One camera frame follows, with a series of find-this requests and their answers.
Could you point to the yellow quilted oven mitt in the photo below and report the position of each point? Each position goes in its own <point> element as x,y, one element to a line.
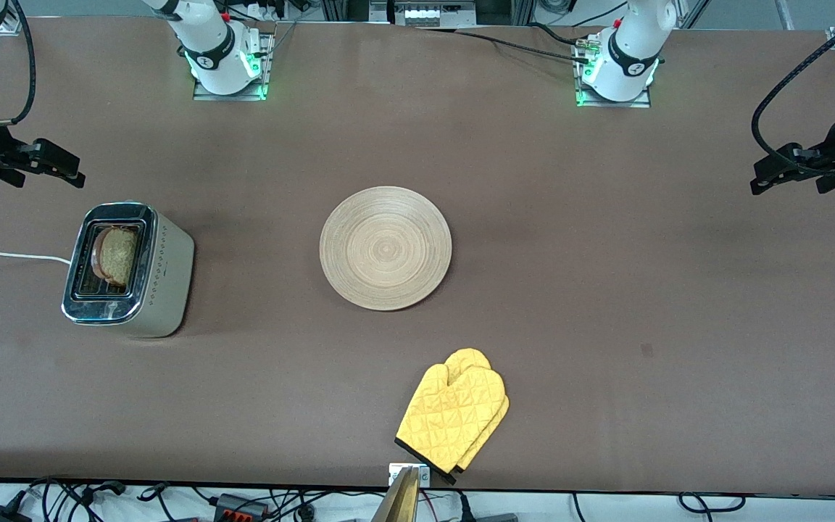
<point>446,420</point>
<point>470,357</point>

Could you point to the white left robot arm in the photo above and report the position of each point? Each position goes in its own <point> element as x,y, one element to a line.
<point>631,51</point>

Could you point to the black power adapter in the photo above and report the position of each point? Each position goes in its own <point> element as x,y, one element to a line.
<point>1,515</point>

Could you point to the gold metal bar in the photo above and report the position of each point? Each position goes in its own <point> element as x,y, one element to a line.
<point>399,504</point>

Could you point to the chrome two-slot toaster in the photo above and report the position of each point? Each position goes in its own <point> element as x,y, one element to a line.
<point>164,290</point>

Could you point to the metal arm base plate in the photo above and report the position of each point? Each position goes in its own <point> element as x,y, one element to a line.
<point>267,65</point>
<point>584,98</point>

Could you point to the round wooden plate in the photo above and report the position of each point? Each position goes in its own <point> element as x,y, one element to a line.
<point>385,248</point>

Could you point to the white table edge bracket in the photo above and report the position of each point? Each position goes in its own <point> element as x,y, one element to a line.
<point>425,475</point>

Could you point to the brown bread slice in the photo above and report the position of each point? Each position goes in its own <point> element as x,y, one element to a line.
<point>119,255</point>

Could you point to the black red connector block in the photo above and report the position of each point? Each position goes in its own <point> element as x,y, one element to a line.
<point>240,506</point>

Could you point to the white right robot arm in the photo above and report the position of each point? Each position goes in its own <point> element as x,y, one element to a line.
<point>207,43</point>

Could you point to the white power strip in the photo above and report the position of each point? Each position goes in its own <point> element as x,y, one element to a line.
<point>262,11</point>

